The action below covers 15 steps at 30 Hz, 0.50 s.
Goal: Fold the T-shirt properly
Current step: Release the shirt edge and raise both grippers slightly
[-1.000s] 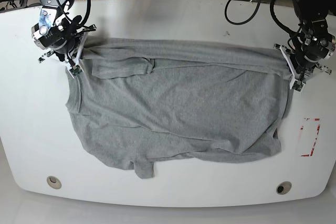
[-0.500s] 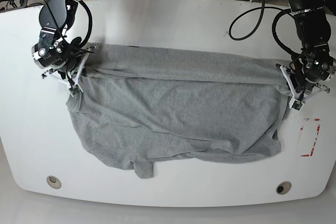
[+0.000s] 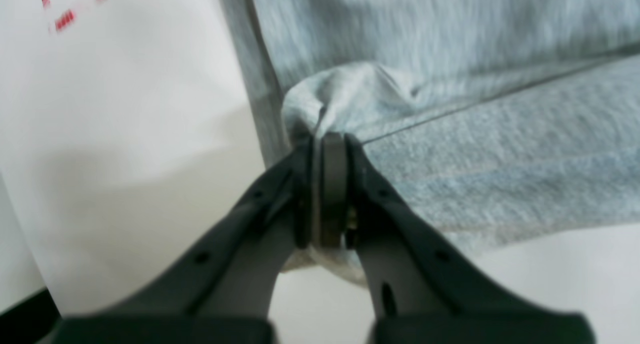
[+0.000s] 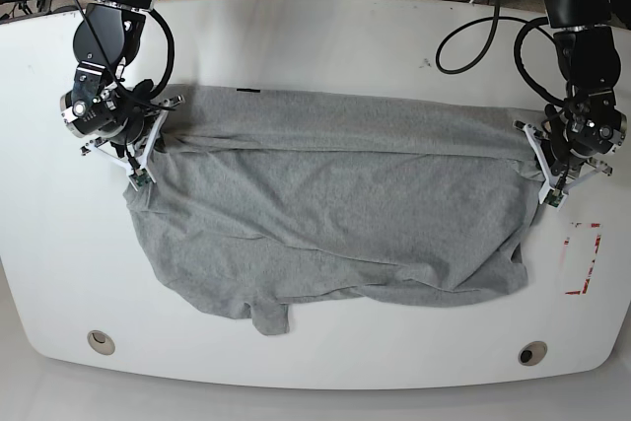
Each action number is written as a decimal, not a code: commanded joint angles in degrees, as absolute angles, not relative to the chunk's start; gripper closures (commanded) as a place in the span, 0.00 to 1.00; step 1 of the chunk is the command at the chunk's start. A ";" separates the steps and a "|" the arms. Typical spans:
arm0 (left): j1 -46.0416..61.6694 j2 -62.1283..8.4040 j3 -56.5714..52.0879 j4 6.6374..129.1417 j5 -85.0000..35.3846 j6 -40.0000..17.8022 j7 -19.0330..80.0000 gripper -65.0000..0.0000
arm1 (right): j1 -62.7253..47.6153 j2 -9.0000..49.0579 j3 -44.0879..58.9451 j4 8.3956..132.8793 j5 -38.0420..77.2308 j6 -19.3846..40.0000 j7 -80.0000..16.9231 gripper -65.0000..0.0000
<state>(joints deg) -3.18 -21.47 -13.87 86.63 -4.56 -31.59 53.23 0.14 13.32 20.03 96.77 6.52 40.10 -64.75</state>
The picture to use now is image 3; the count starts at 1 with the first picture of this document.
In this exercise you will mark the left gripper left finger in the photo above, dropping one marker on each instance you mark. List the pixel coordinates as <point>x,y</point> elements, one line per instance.
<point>219,291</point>

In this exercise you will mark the grey T-shirt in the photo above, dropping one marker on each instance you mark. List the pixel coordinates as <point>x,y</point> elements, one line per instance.
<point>496,120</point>

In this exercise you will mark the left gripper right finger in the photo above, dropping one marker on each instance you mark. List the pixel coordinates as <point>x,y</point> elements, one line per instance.
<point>424,291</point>

